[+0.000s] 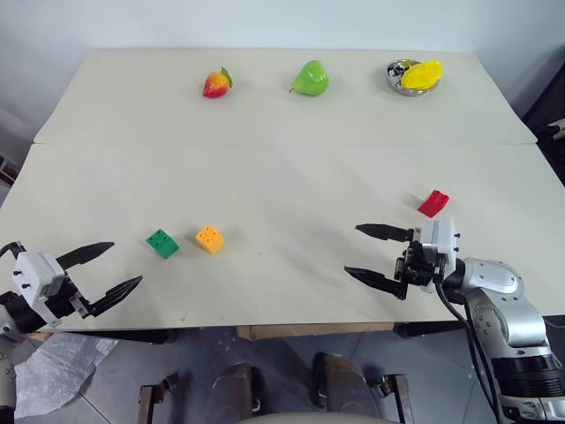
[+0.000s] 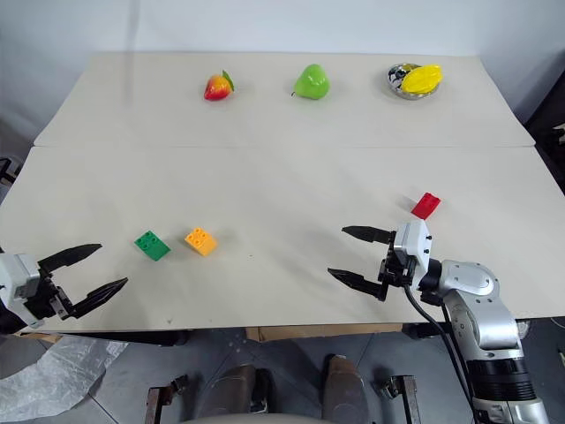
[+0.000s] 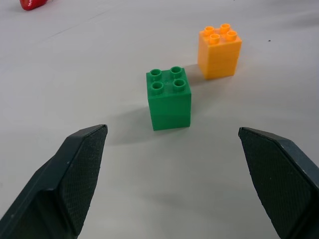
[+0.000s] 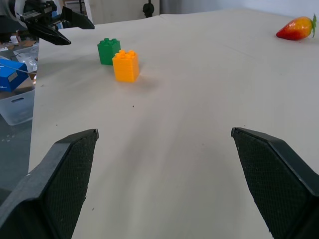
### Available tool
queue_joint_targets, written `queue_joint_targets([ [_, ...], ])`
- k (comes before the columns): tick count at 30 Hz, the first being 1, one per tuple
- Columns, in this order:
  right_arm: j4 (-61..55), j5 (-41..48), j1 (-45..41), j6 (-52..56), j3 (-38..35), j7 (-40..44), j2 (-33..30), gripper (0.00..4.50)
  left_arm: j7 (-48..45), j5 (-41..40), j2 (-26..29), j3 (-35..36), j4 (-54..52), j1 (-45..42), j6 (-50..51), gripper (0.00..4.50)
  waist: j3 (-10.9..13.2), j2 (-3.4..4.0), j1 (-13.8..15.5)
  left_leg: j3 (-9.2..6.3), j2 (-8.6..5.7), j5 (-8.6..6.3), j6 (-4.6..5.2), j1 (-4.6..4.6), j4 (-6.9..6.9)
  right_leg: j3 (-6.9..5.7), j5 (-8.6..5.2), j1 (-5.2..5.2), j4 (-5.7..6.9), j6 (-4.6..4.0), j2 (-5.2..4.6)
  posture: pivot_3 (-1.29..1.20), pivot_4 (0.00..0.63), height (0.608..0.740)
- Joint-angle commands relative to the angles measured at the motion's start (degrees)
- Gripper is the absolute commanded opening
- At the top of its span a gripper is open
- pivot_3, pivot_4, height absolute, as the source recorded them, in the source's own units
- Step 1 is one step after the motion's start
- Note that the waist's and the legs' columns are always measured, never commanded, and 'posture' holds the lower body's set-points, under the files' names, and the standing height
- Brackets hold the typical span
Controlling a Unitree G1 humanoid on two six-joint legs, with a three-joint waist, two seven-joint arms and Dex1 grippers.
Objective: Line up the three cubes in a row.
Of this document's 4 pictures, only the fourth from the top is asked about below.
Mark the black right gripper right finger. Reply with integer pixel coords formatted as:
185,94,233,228
231,127,319,239

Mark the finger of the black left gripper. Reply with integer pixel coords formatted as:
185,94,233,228
26,22,72,46
60,6,96,30

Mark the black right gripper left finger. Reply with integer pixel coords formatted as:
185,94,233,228
0,128,99,239

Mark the clear plastic tray with bags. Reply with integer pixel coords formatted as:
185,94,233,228
12,42,40,73

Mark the green toy brick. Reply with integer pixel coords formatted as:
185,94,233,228
97,37,122,66

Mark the blue cardboard box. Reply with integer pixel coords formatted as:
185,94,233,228
0,58,29,93

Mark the orange toy brick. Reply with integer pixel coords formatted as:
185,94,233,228
112,49,140,83

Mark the clear plastic storage bin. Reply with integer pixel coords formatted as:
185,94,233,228
0,86,36,126

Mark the red plastic toy strawberry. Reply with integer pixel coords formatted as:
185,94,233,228
276,13,318,41

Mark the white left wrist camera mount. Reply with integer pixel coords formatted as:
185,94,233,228
6,0,28,23

